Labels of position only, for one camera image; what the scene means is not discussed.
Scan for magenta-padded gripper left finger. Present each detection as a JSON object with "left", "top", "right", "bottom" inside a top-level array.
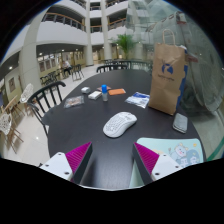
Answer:
[{"left": 39, "top": 141, "right": 94, "bottom": 185}]

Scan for group of black chairs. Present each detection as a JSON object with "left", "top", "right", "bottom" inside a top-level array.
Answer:
[{"left": 39, "top": 69, "right": 63, "bottom": 86}]

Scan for white rectangular box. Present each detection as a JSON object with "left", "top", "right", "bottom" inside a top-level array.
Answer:
[{"left": 87, "top": 90, "right": 103, "bottom": 101}]

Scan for clear plastic snack packet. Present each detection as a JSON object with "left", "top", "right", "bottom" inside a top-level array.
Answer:
[{"left": 63, "top": 95, "right": 85, "bottom": 110}]

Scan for small blue-capped bottle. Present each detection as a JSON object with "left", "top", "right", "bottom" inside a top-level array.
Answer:
[{"left": 100, "top": 84, "right": 109, "bottom": 102}]

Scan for white lattice chair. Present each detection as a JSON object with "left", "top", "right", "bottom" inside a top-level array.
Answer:
[
  {"left": 0, "top": 111, "right": 24, "bottom": 154},
  {"left": 19, "top": 83, "right": 35, "bottom": 104}
]

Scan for black chair with thin legs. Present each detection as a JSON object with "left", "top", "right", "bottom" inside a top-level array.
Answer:
[{"left": 71, "top": 63, "right": 85, "bottom": 81}]

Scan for white perforated computer mouse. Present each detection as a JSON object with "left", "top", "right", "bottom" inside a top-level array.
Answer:
[{"left": 102, "top": 111, "right": 138, "bottom": 139}]

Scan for green potted palm plant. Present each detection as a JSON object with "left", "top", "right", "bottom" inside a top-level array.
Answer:
[{"left": 111, "top": 33, "right": 138, "bottom": 60}]

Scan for black spindle-back chair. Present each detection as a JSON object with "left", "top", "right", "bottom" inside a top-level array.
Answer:
[
  {"left": 26, "top": 80, "right": 67, "bottom": 136},
  {"left": 95, "top": 63, "right": 129, "bottom": 74}
]

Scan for person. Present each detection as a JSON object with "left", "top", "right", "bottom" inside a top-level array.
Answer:
[{"left": 61, "top": 59, "right": 73, "bottom": 76}]

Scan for brown flat packet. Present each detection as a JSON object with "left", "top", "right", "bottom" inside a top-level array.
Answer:
[{"left": 96, "top": 85, "right": 113, "bottom": 93}]

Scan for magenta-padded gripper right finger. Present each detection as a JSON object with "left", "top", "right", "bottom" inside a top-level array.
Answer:
[{"left": 132, "top": 142, "right": 184, "bottom": 186}]

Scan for grey smartphone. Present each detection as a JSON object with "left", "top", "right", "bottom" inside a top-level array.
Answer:
[{"left": 172, "top": 112, "right": 189, "bottom": 135}]

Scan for blue-white plastic packet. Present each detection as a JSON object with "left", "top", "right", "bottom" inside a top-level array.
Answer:
[{"left": 124, "top": 91, "right": 151, "bottom": 109}]

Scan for orange flat cloth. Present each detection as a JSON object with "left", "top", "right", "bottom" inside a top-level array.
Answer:
[{"left": 107, "top": 88, "right": 127, "bottom": 97}]

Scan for brown paper carrier bag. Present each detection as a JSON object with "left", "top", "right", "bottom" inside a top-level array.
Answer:
[{"left": 148, "top": 28, "right": 190, "bottom": 117}]

